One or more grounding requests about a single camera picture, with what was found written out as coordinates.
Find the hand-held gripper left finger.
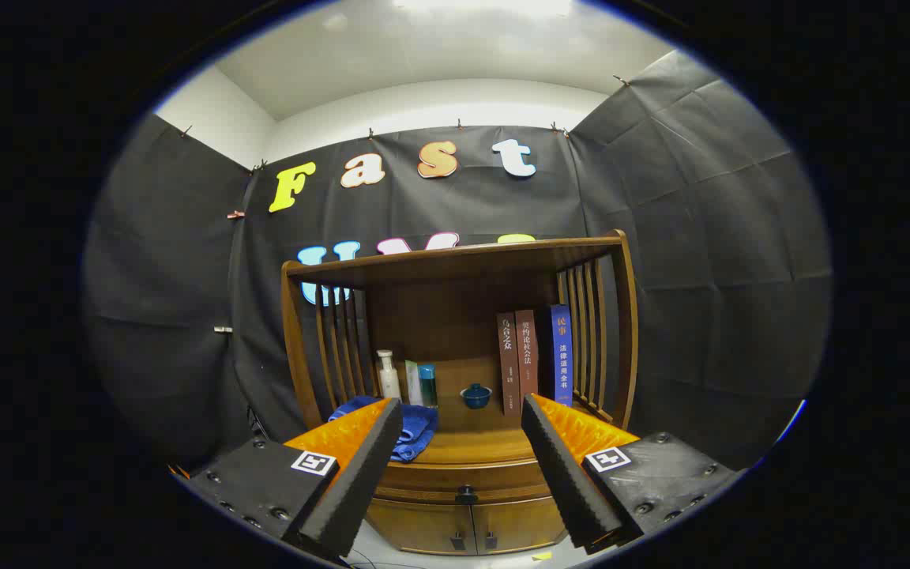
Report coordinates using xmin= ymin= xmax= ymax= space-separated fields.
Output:
xmin=175 ymin=398 xmax=404 ymax=560

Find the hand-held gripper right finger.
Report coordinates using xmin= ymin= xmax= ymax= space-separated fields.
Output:
xmin=521 ymin=394 xmax=740 ymax=554

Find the wooden cabinet door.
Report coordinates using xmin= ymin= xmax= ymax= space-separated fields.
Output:
xmin=471 ymin=496 xmax=566 ymax=554
xmin=366 ymin=498 xmax=474 ymax=556

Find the wooden countertop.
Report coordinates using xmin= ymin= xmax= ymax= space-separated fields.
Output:
xmin=321 ymin=356 xmax=622 ymax=467

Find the wooden cabinet with slatted shelf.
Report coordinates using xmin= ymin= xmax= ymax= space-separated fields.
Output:
xmin=281 ymin=229 xmax=639 ymax=556

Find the folded blue towel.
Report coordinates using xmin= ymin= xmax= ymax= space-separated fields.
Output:
xmin=329 ymin=395 xmax=438 ymax=463

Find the white pump bottle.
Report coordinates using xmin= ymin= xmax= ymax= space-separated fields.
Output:
xmin=376 ymin=349 xmax=402 ymax=400

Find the blue book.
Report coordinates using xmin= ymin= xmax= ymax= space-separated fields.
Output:
xmin=550 ymin=304 xmax=574 ymax=407

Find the dark brown book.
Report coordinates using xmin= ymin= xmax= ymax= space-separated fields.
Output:
xmin=497 ymin=311 xmax=521 ymax=416

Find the reddish brown book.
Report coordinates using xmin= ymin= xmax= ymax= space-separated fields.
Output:
xmin=515 ymin=309 xmax=540 ymax=412

